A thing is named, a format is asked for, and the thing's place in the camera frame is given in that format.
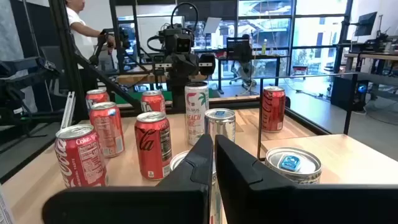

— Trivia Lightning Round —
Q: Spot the person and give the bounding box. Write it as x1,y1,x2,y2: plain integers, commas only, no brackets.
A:
64,0,116,62

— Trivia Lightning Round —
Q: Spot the black office chair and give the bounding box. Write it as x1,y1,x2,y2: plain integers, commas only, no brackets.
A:
226,34,259,88

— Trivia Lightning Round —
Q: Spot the white board panel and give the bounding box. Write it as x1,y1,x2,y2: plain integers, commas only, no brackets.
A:
136,15,185,54

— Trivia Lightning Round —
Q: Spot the red Fanta can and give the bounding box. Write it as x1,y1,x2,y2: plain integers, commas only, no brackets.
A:
141,90,167,114
89,101,126,159

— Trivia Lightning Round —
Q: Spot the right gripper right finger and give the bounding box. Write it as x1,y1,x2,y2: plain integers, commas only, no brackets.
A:
214,134,398,224

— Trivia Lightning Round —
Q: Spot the black computer monitor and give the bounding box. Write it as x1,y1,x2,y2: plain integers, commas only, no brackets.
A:
354,11,378,37

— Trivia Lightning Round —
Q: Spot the green floor mat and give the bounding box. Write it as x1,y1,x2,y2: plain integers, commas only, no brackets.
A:
114,88,220,105

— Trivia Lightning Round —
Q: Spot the white Celsius Peach Vibe can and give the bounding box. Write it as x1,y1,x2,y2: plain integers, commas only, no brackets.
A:
184,82,210,146

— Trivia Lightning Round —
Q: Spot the blue silver Red Bull can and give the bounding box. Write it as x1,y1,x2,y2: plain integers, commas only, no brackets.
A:
264,146,323,185
204,108,236,144

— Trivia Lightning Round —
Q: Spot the black computer tower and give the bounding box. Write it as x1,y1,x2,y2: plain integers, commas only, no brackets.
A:
330,74,369,112

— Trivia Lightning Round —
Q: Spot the wooden desk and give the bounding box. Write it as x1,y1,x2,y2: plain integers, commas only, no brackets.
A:
343,51,398,100

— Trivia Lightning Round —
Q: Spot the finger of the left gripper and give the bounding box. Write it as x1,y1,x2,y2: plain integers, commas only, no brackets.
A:
183,55,200,83
169,55,185,83

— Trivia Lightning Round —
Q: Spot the red Star Wars Coca-Cola can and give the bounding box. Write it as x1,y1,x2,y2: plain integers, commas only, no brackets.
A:
54,123,109,189

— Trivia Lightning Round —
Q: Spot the black equipment stand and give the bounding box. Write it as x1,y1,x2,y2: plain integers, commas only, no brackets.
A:
0,55,63,139

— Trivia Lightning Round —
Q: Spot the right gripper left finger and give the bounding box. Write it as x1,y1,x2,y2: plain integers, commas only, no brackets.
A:
42,133,215,224

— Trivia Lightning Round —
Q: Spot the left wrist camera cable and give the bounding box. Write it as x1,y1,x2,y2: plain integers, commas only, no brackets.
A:
146,2,200,54

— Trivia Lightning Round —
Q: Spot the red can black Coca-Cola script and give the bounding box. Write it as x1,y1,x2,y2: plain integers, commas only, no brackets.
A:
134,111,174,181
261,86,286,133

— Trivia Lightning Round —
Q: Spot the silver aluminium bar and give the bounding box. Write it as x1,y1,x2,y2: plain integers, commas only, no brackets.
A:
60,90,76,130

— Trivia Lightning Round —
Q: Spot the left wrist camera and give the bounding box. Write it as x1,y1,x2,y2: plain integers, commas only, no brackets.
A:
164,27,194,54

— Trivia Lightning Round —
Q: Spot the red soda can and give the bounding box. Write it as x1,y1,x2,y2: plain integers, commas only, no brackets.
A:
85,88,110,109

